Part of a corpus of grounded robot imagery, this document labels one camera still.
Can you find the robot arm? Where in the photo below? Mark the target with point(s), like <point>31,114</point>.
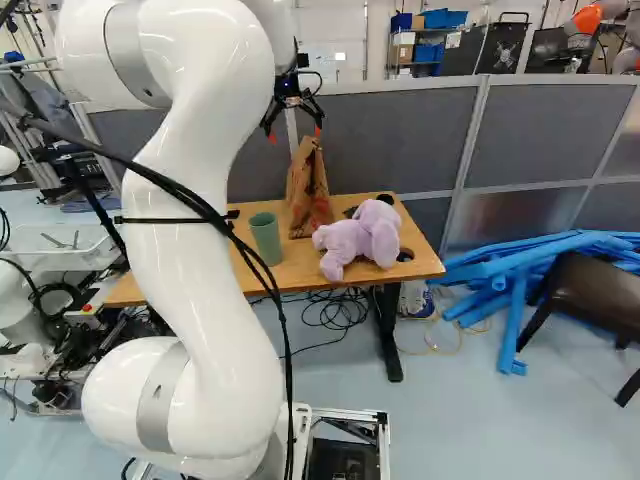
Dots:
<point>200,280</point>

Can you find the white robot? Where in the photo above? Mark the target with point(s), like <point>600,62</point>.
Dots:
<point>20,310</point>

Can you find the green plastic cup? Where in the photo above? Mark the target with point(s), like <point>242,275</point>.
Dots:
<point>266,240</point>

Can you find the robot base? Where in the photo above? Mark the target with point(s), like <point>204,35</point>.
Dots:
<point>345,440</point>

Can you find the grey office partition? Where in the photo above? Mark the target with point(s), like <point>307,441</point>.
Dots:
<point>530,135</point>

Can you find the brown paper bag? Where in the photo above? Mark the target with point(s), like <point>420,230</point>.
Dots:
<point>306,195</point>

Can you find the blue foam tube pile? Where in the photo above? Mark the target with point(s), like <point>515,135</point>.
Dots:
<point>515,260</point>

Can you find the purple plush toy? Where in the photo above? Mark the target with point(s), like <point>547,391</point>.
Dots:
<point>367,235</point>

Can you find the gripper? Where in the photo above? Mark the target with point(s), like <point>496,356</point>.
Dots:
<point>289,92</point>

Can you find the brown chair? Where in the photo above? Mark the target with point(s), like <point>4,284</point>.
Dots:
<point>590,295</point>

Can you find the wooden table with black legs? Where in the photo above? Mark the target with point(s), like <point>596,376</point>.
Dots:
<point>300,270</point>

